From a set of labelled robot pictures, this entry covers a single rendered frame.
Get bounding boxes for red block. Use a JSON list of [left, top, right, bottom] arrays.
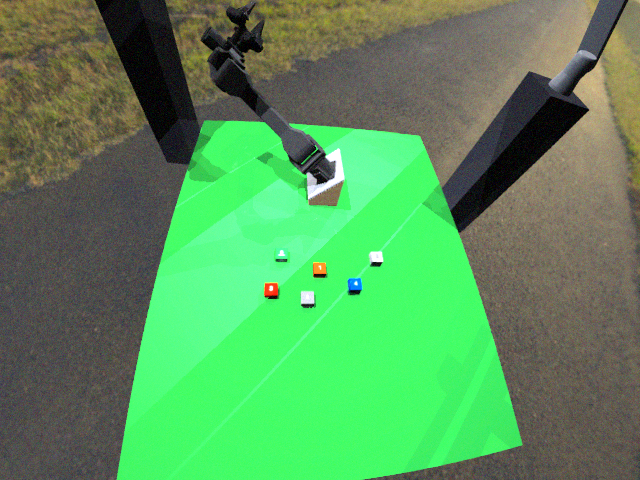
[[264, 282, 278, 298]]

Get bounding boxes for blue block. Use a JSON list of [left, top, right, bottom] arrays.
[[348, 278, 363, 293]]

